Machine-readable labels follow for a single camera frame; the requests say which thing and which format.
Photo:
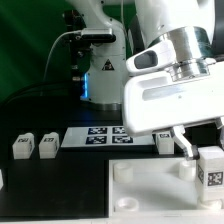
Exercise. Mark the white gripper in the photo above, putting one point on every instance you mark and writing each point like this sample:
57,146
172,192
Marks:
153,102

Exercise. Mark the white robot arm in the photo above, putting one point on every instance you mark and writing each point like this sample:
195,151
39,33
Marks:
153,60

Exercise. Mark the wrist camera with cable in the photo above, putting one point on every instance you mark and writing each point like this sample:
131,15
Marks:
98,35

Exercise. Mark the white sheet with fiducial markers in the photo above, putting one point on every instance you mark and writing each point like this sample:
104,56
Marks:
102,136

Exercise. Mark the white square tabletop tray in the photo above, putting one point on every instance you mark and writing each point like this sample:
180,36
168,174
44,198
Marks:
149,191

